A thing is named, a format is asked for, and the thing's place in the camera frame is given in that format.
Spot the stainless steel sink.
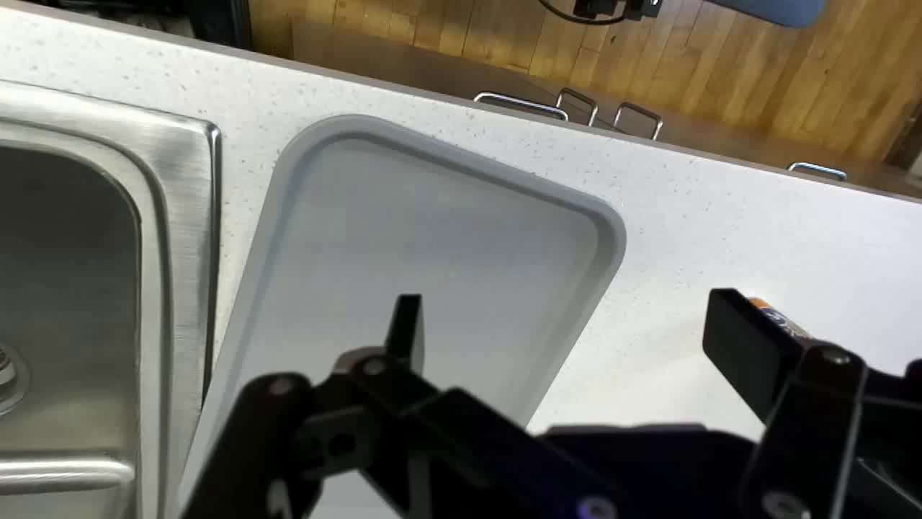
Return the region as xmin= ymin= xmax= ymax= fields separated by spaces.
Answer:
xmin=0 ymin=80 xmax=223 ymax=519

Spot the wooden cabinet front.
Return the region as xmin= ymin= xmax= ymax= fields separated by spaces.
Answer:
xmin=247 ymin=0 xmax=922 ymax=194

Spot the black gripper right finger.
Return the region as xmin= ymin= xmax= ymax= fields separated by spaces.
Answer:
xmin=704 ymin=289 xmax=922 ymax=519

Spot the metal drawer handle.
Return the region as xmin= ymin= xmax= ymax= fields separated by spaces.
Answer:
xmin=612 ymin=101 xmax=666 ymax=140
xmin=473 ymin=90 xmax=570 ymax=121
xmin=788 ymin=160 xmax=851 ymax=182
xmin=554 ymin=85 xmax=600 ymax=127

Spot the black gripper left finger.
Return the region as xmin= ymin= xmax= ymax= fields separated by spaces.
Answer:
xmin=181 ymin=293 xmax=618 ymax=519

